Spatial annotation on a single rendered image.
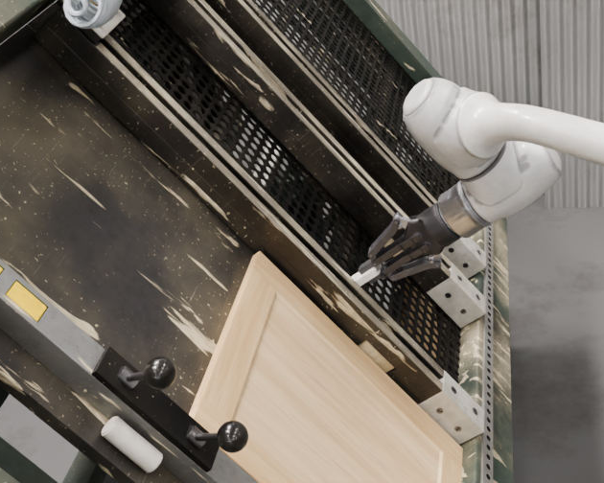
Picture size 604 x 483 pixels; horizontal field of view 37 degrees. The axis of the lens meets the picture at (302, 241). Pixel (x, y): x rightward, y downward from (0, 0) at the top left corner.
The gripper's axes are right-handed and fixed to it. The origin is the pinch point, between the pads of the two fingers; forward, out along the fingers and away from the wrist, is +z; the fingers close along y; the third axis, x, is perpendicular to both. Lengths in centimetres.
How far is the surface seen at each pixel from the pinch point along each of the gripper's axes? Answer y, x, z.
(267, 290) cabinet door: 14.6, 16.1, 6.4
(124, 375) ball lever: 32, 58, 2
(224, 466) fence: 13, 56, 4
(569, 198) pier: -128, -236, 27
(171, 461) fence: 19, 59, 6
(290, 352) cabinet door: 6.3, 23.9, 6.7
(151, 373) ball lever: 32, 63, -7
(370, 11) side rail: 15, -128, 6
